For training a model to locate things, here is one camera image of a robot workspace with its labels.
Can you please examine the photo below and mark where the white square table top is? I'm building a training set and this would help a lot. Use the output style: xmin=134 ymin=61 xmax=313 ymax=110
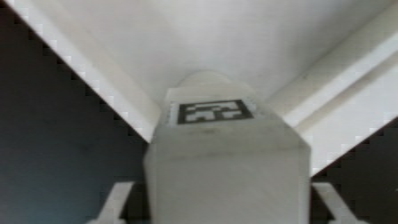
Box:
xmin=4 ymin=0 xmax=398 ymax=170

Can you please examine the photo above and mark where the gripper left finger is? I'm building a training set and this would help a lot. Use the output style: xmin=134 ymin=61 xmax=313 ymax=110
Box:
xmin=88 ymin=182 xmax=136 ymax=224

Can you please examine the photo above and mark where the white table leg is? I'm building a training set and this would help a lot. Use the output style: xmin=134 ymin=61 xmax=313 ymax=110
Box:
xmin=145 ymin=71 xmax=312 ymax=224

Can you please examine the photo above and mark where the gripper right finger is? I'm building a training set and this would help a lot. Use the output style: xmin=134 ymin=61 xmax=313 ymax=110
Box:
xmin=313 ymin=182 xmax=368 ymax=224

